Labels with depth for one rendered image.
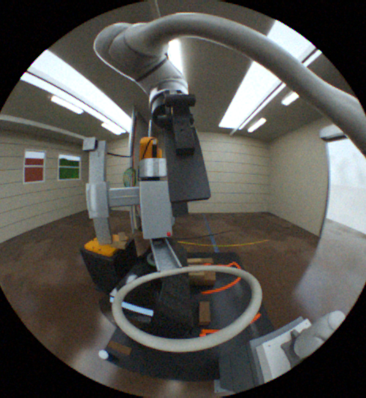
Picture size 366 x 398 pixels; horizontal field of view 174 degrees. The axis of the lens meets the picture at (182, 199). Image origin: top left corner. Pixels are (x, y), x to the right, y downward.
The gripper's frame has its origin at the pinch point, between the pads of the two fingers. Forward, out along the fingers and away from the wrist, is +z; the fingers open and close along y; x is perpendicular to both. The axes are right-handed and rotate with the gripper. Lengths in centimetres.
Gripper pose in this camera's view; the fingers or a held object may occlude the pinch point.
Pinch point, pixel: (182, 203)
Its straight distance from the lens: 15.5
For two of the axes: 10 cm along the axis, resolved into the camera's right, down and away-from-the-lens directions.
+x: -9.9, 1.1, -0.9
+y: -0.7, 2.2, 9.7
